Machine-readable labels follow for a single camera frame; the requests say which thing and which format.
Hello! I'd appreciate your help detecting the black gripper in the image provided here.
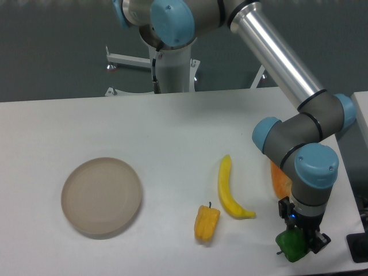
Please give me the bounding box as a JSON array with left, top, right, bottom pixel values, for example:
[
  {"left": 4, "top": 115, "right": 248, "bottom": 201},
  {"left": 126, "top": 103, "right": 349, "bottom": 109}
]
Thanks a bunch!
[{"left": 278, "top": 196, "right": 331, "bottom": 254}]

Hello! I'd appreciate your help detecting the green bell pepper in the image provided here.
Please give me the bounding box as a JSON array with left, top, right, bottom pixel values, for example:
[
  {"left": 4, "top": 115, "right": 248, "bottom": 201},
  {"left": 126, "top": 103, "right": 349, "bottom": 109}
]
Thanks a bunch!
[{"left": 275, "top": 228, "right": 308, "bottom": 263}]

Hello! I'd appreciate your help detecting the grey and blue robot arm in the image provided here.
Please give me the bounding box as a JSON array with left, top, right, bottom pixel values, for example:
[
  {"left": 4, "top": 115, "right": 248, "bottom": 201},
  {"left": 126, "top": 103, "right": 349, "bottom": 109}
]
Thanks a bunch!
[{"left": 112, "top": 1, "right": 356, "bottom": 253}]

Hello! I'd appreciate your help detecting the yellow long chili pepper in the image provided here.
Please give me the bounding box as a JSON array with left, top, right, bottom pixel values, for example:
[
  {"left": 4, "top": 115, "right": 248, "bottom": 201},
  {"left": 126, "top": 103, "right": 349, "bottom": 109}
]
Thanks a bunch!
[{"left": 217, "top": 155, "right": 256, "bottom": 220}]

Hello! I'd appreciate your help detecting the yellow bell pepper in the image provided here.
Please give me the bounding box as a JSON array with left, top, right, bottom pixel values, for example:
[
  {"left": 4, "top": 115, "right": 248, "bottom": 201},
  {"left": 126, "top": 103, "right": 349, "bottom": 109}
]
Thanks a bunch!
[{"left": 194, "top": 202, "right": 221, "bottom": 242}]

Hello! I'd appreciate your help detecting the beige round plate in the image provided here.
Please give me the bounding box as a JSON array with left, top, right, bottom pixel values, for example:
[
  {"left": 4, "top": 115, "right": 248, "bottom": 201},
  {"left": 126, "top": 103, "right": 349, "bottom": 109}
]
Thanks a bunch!
[{"left": 60, "top": 157, "right": 143, "bottom": 239}]

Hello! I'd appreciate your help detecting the black device at table edge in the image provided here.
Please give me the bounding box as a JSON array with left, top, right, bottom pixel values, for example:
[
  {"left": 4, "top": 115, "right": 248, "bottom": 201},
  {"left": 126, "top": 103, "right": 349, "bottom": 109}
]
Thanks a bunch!
[{"left": 346, "top": 233, "right": 367, "bottom": 263}]

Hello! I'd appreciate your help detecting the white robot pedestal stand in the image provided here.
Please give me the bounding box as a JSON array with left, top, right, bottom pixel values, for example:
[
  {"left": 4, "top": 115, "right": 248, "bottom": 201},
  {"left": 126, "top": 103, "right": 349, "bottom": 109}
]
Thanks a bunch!
[{"left": 106, "top": 25, "right": 270, "bottom": 96}]

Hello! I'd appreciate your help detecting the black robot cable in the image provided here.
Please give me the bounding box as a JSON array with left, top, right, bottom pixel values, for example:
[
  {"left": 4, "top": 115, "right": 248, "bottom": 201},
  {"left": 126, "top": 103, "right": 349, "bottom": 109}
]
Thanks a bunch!
[{"left": 151, "top": 43, "right": 164, "bottom": 94}]

